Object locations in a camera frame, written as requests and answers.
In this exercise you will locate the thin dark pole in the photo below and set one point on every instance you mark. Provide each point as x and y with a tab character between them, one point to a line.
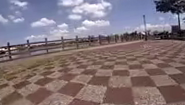
145	25

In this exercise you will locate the brown wooden rail fence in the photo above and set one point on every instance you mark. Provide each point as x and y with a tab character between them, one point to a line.
46	45

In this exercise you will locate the red and grey checkered paving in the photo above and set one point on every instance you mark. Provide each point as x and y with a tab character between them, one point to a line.
117	86

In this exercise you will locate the dark sign board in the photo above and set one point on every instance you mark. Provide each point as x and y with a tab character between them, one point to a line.
175	29

